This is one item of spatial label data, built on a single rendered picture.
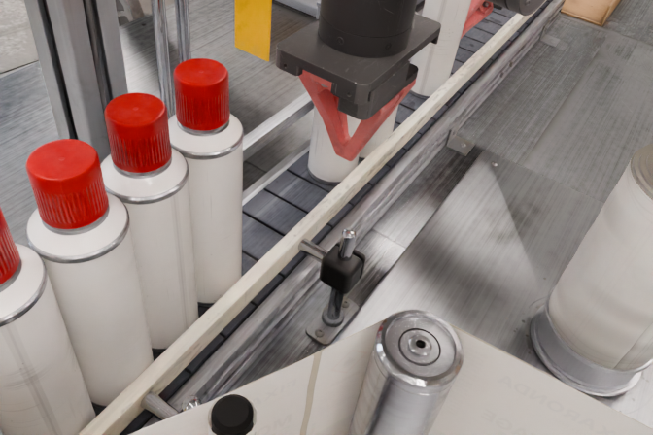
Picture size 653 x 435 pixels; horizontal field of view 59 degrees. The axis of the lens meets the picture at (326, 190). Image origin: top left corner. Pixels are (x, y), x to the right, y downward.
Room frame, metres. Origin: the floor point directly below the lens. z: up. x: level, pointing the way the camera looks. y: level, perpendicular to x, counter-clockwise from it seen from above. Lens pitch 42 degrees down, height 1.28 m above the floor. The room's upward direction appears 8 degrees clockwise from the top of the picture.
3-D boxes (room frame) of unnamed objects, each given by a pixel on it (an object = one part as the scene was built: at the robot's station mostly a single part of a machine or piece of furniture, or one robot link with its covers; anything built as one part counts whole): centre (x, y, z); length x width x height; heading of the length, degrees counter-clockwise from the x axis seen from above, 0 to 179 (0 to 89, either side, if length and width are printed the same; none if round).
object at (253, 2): (0.36, 0.07, 1.09); 0.03 x 0.01 x 0.06; 62
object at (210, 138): (0.30, 0.09, 0.98); 0.05 x 0.05 x 0.20
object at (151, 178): (0.26, 0.11, 0.98); 0.05 x 0.05 x 0.20
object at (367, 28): (0.34, -0.01, 1.12); 0.10 x 0.07 x 0.07; 152
